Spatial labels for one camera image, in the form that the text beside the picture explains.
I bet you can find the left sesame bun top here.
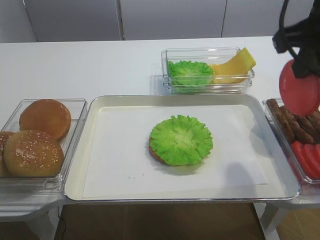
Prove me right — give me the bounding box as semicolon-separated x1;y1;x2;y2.
0;131;15;177

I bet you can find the brown meat patty front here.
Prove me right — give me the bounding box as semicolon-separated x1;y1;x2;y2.
294;115;320;141

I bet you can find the yellow cheese slice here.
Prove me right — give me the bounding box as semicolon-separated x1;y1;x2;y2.
210;47;256;84

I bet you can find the red tomato slice middle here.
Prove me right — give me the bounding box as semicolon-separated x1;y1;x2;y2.
303;144;320;179

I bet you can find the clear plastic bun container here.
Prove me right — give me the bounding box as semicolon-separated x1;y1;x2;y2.
0;98;88;194

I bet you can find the red tomato slice front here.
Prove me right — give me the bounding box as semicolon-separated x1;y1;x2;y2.
279;59;320;116

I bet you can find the brown meat patty middle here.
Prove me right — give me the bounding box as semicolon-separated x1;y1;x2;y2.
280;105;315;144

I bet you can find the bottom bun under lettuce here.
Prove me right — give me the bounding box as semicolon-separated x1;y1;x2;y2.
148;136;168;166

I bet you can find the front sesame bun top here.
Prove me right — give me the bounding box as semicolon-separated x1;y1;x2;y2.
3;130;64;177

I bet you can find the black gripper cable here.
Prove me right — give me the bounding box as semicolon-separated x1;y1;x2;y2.
278;0;301;63

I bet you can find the clear lettuce cheese container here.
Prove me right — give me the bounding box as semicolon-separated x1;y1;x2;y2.
161;46;255;95

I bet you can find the white paper liner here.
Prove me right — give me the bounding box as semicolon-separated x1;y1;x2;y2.
83;105;269;198

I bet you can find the red tomato slice back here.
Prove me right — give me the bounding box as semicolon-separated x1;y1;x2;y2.
291;141;320;180

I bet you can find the brown meat patty back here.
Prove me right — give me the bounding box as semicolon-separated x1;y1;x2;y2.
266;98;295;144

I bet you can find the smooth orange bun bottom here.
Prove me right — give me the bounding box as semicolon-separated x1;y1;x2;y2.
19;99;72;141

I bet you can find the white metal tray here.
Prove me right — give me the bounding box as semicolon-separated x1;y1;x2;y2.
64;94;300;203

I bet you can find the green lettuce on bun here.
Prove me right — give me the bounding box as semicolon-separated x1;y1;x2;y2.
149;114;214;166

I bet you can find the green lettuce in container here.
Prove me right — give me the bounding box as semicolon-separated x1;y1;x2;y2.
167;60;216;88

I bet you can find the red tomato slice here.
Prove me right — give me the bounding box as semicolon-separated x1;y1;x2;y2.
303;144;320;179
279;59;320;116
291;141;320;180

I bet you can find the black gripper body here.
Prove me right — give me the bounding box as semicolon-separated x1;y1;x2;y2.
272;0;320;79

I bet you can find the clear patty tomato container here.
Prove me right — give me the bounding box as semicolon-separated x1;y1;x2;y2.
262;100;320;196

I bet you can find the sesame bun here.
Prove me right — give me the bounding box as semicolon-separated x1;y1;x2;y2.
0;131;15;177
3;130;64;177

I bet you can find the brown meat patty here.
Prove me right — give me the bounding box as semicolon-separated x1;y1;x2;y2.
294;115;320;141
280;105;315;144
266;98;295;144

